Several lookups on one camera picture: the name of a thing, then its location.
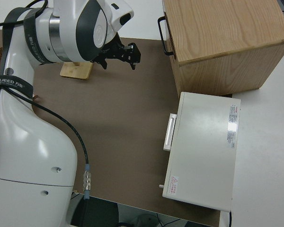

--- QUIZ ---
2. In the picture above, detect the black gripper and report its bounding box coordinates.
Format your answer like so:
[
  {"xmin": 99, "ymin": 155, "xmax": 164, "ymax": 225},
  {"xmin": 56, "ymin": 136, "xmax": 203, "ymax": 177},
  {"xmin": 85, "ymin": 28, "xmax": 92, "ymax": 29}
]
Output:
[{"xmin": 94, "ymin": 35, "xmax": 142, "ymax": 71}]

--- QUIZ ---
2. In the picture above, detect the wooden mug rack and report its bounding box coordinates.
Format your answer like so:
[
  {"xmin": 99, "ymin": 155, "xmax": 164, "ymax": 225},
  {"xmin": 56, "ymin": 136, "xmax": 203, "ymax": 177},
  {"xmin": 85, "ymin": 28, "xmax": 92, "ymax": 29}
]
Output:
[{"xmin": 60, "ymin": 61, "xmax": 94, "ymax": 80}]

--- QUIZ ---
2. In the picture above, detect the brown table mat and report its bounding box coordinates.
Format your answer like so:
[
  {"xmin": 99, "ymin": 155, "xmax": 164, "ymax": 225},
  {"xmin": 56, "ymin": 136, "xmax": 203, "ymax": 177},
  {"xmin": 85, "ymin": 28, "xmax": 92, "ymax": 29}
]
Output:
[{"xmin": 0, "ymin": 36, "xmax": 232, "ymax": 227}]

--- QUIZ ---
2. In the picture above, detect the light wooden cabinet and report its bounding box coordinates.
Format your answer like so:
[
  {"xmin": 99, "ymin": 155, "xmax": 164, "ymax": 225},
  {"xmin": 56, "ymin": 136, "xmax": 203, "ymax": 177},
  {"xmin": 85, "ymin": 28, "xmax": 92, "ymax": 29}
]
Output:
[{"xmin": 162, "ymin": 0, "xmax": 284, "ymax": 96}]

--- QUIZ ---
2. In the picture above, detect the white toaster oven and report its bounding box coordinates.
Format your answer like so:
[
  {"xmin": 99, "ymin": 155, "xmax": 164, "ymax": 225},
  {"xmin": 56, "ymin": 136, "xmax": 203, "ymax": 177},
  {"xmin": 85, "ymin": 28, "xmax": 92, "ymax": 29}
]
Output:
[{"xmin": 159, "ymin": 91, "xmax": 241, "ymax": 212}]

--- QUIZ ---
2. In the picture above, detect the black cabinet handle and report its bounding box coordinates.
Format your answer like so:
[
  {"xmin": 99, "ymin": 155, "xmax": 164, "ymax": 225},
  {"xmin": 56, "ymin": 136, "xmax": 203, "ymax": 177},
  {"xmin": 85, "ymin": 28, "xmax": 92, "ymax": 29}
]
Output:
[{"xmin": 157, "ymin": 16, "xmax": 175, "ymax": 56}]

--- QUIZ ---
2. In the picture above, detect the toaster oven door handle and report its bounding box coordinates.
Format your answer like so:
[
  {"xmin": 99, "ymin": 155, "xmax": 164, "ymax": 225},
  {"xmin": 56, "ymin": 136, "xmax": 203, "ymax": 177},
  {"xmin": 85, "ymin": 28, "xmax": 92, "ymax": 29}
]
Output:
[{"xmin": 163, "ymin": 113, "xmax": 178, "ymax": 151}]

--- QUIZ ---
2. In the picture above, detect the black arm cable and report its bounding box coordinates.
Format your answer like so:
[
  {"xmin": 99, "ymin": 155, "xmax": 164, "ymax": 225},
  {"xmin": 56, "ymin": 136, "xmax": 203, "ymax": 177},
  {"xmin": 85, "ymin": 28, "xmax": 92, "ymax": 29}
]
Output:
[{"xmin": 0, "ymin": 0, "xmax": 93, "ymax": 201}]

